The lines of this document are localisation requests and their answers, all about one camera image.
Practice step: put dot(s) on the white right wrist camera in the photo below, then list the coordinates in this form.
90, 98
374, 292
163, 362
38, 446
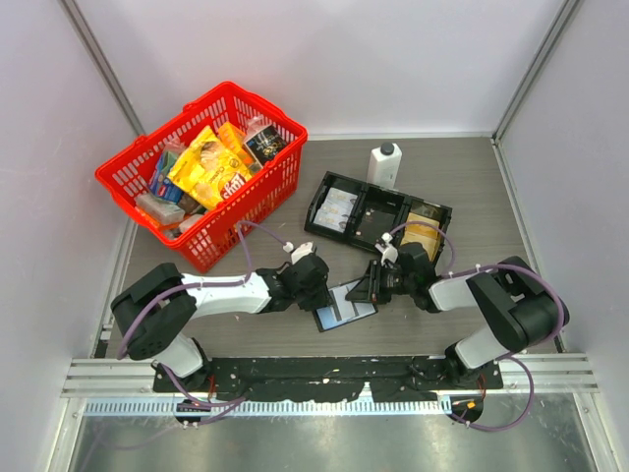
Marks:
389, 253

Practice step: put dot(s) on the black VIP card upper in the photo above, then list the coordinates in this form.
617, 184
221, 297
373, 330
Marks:
373, 224

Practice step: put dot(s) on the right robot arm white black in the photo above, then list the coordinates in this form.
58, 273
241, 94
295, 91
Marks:
519, 308

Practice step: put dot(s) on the gold card bottom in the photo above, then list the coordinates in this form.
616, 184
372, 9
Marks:
429, 239

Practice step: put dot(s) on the aluminium frame profile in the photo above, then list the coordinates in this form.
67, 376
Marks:
560, 23
100, 61

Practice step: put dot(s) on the black three-compartment card tray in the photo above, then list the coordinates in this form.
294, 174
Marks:
357, 213

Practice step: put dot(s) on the gold card top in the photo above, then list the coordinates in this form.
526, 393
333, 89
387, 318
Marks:
421, 225

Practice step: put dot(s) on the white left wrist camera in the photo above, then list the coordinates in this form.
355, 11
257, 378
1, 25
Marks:
302, 251

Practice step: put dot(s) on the white slotted cable duct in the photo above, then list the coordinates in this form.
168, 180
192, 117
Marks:
174, 405

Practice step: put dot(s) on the white VIP card bottom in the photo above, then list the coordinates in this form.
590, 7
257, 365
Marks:
333, 221

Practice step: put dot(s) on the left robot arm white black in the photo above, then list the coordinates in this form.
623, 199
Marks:
153, 312

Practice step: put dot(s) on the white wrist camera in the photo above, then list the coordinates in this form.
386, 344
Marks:
302, 251
389, 253

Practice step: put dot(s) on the white bottle black cap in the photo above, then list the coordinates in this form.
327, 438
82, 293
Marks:
384, 165

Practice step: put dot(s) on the clear plastic wrapped pack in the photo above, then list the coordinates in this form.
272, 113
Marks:
164, 212

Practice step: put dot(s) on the gold card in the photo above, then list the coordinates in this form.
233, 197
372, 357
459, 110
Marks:
429, 239
421, 225

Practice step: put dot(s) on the aluminium frame profile left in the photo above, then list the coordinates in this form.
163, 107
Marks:
100, 61

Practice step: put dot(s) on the black gold patterned box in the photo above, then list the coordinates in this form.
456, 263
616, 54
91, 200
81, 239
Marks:
264, 143

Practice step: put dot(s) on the blue green snack pack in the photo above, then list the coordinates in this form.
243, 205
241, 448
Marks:
160, 185

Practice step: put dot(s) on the aluminium frame profile right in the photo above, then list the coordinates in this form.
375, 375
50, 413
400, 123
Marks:
560, 23

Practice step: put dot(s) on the white VIP card top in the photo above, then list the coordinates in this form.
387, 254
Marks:
339, 197

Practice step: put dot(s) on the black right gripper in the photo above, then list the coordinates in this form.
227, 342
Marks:
371, 287

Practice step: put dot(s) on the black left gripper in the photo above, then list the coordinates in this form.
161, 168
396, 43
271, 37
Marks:
322, 299

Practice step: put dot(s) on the orange snack box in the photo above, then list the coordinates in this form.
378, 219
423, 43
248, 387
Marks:
232, 137

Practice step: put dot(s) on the black leather card holder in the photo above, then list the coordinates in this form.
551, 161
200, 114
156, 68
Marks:
340, 312

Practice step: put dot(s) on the red plastic shopping basket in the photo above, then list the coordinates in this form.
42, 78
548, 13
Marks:
127, 174

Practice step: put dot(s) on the yellow snack bag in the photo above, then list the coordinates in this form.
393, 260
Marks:
208, 171

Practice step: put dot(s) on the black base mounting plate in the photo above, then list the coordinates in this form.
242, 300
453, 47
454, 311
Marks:
334, 379

